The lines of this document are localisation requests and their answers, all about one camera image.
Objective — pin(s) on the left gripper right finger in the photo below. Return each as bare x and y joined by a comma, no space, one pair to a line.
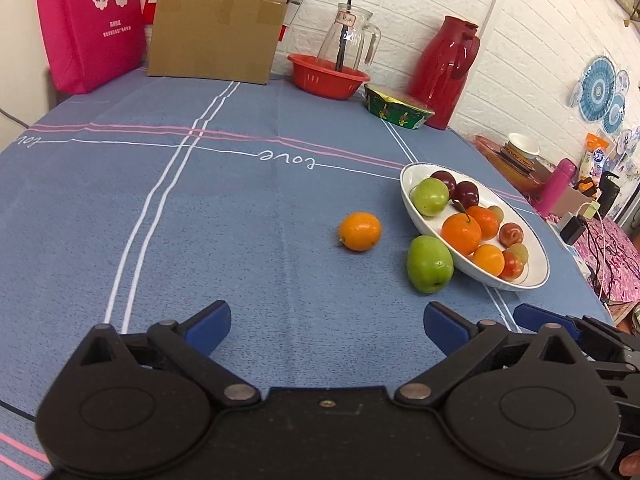
488,366

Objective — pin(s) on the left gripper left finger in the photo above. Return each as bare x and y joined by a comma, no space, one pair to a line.
168,366

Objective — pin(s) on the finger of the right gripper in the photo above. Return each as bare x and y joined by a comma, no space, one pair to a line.
533,318

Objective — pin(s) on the red yellow plum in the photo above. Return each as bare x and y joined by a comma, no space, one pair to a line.
513,266

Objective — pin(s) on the tan longan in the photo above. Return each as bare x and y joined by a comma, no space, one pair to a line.
497,212
520,250

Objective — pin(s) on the yellow orange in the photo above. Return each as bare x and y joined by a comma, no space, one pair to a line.
489,258

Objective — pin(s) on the orange tangerine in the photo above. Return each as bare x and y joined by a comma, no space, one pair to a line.
486,219

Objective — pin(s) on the large stemmed orange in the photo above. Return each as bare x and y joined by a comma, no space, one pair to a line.
462,231

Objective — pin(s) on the dark plum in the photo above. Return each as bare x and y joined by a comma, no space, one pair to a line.
466,195
447,179

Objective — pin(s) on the person's right hand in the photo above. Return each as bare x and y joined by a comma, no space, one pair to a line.
630,465

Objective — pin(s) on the white plate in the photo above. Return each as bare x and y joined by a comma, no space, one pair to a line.
537,269

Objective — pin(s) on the green apple near plate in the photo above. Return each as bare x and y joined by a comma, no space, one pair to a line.
429,264

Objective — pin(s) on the black power adapter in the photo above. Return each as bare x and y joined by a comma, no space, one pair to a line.
571,228

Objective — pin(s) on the pink floral cloth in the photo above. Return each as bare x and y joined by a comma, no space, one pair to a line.
612,260

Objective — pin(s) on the pink thermos bottle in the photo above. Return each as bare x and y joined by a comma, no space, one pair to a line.
555,186

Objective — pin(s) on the small orange far left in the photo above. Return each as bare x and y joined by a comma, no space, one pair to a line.
359,231

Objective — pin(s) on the blue striped tablecloth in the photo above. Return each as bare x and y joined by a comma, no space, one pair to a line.
150,198

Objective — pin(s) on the orange snack packet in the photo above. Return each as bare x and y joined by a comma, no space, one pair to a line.
593,158

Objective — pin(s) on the blue paper fan decoration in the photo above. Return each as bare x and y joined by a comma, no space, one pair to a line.
597,89

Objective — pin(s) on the green printed bowl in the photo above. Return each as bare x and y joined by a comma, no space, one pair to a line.
396,107

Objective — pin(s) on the red thermos jug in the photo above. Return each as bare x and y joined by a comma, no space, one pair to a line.
443,67

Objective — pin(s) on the red plastic basket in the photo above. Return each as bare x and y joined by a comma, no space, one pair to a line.
319,78

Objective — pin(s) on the glass pitcher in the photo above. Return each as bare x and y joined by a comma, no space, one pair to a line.
352,39

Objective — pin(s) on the cardboard box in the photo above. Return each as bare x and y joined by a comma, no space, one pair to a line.
232,40

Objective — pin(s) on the pink shopping bag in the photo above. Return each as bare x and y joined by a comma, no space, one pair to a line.
91,42

